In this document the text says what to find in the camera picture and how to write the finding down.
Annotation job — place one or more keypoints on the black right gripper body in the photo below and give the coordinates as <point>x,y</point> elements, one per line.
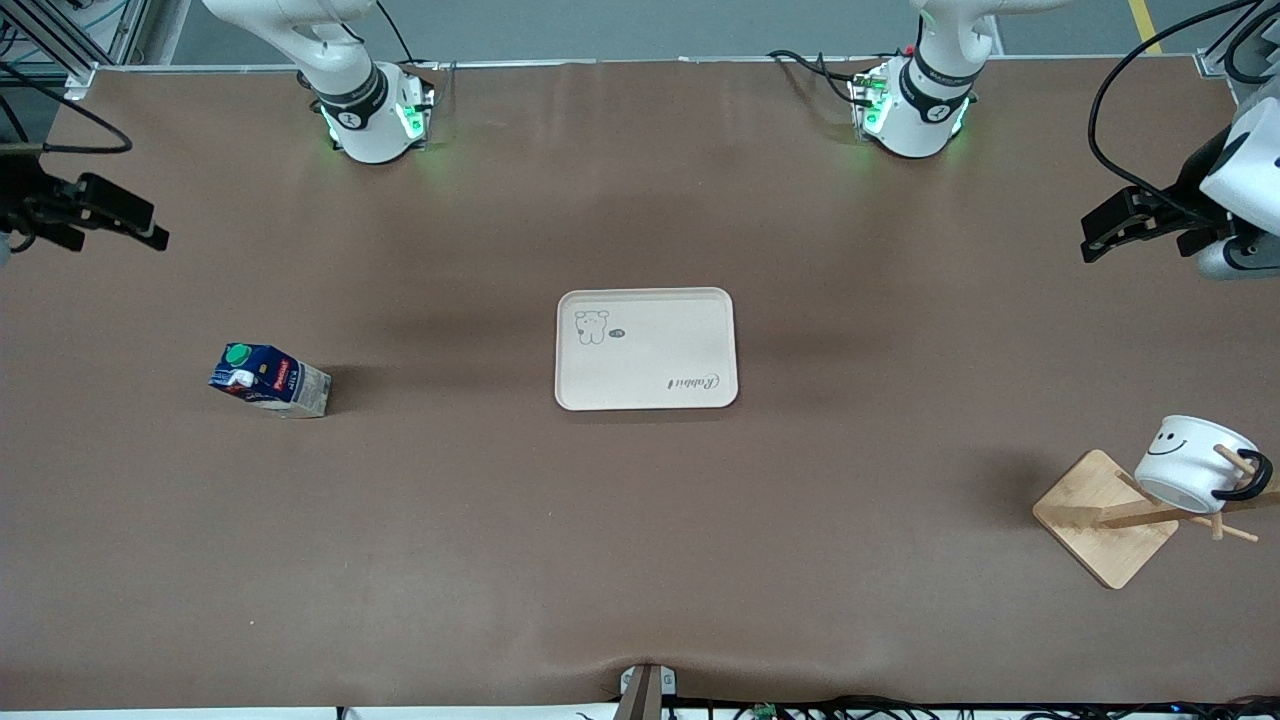
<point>22,200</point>

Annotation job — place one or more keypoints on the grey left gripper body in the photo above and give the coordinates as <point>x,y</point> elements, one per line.
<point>1188,203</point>

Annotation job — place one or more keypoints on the blue white milk carton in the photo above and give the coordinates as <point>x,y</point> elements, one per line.
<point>270,380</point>

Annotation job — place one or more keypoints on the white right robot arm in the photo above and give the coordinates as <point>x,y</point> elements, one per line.
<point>360,110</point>

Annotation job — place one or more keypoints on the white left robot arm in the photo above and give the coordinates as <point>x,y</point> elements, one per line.
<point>925,100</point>

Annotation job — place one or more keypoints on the wooden mug tree stand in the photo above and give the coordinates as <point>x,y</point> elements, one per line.
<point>1100,520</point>

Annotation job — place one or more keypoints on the cream plastic tray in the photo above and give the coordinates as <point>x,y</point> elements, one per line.
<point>645,350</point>

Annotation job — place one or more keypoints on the grey metal table rail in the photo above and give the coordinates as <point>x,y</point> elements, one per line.
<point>1212,62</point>

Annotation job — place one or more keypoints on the aluminium frame structure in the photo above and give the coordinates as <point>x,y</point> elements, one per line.
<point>100,30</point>

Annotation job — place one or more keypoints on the wooden camera mount post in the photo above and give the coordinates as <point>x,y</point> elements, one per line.
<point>645,690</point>

